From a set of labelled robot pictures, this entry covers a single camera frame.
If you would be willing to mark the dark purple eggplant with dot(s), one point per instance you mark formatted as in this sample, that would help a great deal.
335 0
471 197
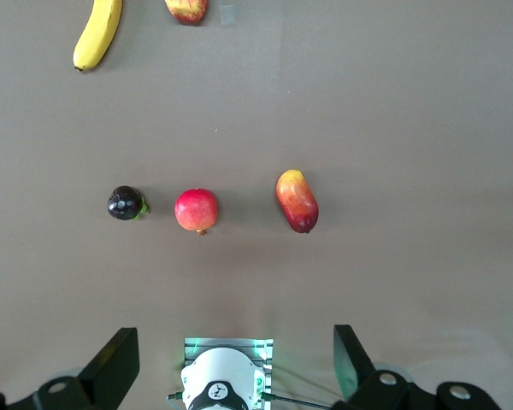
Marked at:
122 204

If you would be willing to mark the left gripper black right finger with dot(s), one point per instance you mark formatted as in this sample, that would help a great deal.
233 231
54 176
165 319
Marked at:
355 367

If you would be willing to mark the yellow banana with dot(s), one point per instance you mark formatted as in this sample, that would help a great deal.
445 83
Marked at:
96 38

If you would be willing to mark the red yellow mango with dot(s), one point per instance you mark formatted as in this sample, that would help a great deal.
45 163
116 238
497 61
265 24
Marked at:
297 203

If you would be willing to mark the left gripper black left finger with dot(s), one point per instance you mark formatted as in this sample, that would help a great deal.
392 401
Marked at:
102 376

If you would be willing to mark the small tape patch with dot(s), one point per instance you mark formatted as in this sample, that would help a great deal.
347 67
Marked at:
227 14

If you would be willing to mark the red yellow apple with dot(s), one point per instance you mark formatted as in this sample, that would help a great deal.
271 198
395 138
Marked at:
188 10

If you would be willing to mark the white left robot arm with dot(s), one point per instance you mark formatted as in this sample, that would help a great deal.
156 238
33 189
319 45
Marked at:
222 367

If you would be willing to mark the red pomegranate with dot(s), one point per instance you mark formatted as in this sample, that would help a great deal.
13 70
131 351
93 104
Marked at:
196 211

